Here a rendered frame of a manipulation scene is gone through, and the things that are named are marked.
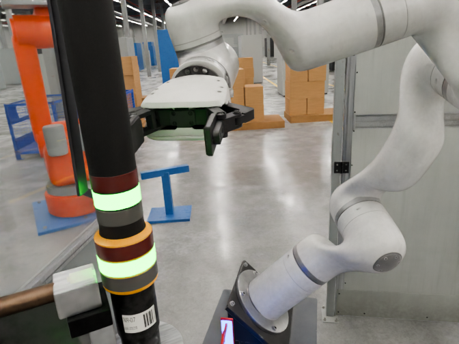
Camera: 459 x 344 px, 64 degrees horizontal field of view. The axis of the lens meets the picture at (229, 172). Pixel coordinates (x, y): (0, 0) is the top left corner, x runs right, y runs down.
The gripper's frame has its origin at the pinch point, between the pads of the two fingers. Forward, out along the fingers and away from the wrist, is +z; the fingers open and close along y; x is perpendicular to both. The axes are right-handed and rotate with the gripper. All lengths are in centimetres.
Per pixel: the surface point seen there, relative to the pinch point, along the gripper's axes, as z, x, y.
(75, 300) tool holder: 16.8, -5.0, 3.3
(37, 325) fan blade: 9.9, -17.6, 14.9
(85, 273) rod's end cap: 15.0, -4.1, 3.1
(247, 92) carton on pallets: -706, -218, 56
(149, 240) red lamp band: 13.1, -2.4, -1.5
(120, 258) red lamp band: 14.9, -2.6, 0.1
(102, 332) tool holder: 16.7, -8.5, 2.1
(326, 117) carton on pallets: -750, -294, -111
